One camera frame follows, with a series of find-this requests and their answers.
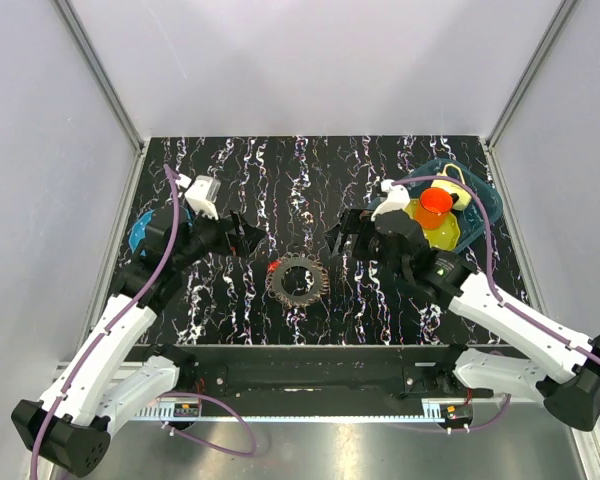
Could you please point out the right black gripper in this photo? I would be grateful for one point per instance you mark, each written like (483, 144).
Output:
(356, 221)

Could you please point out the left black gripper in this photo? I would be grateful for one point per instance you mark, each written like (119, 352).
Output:
(234, 241)

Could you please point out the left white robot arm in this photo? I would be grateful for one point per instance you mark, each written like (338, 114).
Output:
(73, 422)

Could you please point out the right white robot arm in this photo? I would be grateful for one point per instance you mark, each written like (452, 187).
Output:
(558, 367)

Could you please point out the orange plastic cup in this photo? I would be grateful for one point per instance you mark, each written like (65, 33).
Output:
(433, 206)

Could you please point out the blue dotted plate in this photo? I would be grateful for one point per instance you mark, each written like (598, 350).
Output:
(138, 232)

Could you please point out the yellow plate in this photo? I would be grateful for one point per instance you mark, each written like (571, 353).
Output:
(440, 230)

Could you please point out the yellow toy handbag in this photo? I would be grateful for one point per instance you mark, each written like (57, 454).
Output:
(451, 179)

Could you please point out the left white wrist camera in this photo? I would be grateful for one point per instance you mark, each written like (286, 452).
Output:
(201, 196)

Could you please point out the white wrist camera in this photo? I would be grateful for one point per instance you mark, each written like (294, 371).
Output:
(397, 199)
(201, 196)

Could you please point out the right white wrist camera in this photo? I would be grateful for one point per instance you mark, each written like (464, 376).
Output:
(397, 199)

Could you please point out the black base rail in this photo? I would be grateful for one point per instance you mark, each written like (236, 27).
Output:
(407, 371)

